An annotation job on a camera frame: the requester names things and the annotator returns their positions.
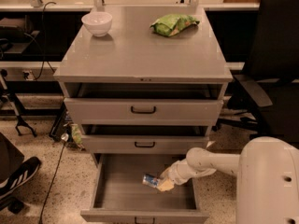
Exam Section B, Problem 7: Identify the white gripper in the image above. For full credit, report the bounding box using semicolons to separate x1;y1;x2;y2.
157;159;194;192

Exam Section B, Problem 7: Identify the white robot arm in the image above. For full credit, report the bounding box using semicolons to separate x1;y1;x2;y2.
158;136;299;224

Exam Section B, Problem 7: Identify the grey open bottom drawer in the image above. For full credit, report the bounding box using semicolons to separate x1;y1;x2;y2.
80;154;208;224

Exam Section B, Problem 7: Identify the grey middle drawer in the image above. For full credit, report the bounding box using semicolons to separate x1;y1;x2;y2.
82;135;209;154

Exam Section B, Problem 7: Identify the grey drawer cabinet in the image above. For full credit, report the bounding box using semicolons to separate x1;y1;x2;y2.
53;5;234;173

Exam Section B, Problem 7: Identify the grey top drawer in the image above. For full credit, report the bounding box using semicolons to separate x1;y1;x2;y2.
64;98;222;126

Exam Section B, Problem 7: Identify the black white sneaker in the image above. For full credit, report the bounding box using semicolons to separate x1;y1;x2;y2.
0;157;41;199

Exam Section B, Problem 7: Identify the green chip bag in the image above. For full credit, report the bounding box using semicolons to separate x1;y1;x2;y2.
150;14;200;37

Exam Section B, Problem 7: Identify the black office chair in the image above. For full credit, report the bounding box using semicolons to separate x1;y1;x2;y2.
217;0;299;147

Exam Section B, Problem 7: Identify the black stand leg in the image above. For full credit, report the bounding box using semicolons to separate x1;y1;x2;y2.
0;69;36;137

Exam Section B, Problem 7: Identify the white bowl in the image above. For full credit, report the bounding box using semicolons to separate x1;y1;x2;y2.
81;12;112;36

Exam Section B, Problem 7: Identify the black floor cable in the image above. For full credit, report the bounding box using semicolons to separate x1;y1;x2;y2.
37;133;70;224

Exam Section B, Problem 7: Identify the black wall cable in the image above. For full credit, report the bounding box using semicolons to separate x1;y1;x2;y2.
23;1;58;82

